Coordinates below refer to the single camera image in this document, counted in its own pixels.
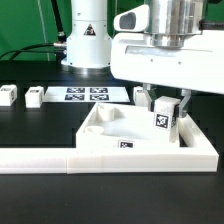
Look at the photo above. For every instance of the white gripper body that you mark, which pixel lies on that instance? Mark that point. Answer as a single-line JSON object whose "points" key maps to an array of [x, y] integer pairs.
{"points": [[198, 65]]}

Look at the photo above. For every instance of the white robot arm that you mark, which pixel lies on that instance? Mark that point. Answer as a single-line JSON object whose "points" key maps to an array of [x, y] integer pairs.
{"points": [[161, 42]]}

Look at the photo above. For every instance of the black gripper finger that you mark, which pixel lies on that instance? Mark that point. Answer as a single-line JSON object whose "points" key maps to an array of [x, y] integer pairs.
{"points": [[150, 96], [186, 95]]}

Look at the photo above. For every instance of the white tag marker sheet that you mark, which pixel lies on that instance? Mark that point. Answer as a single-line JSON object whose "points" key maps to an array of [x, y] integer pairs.
{"points": [[86, 94]]}

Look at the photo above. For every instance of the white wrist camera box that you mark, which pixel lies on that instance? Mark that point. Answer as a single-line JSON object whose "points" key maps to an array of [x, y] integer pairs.
{"points": [[134, 20]]}

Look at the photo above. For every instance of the white square tabletop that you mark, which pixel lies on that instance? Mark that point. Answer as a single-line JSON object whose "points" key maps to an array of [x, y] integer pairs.
{"points": [[119, 126]]}

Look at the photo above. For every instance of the white L-shaped obstacle fence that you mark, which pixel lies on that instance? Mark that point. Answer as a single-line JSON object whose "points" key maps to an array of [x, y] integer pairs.
{"points": [[198, 155]]}

